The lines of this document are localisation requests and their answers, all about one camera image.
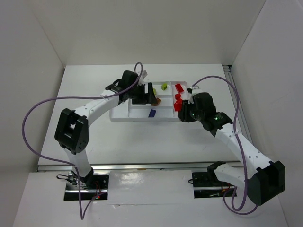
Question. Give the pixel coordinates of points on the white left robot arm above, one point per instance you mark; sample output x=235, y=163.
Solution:
x=72, y=132

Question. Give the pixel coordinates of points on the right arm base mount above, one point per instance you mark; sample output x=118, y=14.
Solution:
x=206, y=184

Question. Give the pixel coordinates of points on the aluminium rail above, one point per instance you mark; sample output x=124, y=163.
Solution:
x=234, y=94
x=130, y=167

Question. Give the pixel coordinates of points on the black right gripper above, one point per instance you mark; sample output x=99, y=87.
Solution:
x=185, y=111

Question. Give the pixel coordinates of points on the small red lego brick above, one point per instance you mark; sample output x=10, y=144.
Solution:
x=177, y=96

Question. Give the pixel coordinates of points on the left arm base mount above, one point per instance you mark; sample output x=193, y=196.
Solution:
x=98, y=187

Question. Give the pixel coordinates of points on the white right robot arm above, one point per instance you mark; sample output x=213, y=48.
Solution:
x=263, y=178

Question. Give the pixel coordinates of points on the aluminium rail front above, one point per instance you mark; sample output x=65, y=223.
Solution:
x=130, y=167

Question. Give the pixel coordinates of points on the brown lego plate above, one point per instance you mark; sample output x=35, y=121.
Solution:
x=158, y=101

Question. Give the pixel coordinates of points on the blue lego brick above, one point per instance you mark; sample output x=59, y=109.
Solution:
x=152, y=113

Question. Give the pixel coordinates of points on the white compartment tray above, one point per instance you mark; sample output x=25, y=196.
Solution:
x=128, y=112

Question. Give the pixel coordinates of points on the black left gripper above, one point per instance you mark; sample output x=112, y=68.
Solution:
x=141, y=93

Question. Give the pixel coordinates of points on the aluminium rail right side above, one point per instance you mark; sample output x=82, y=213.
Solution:
x=234, y=94

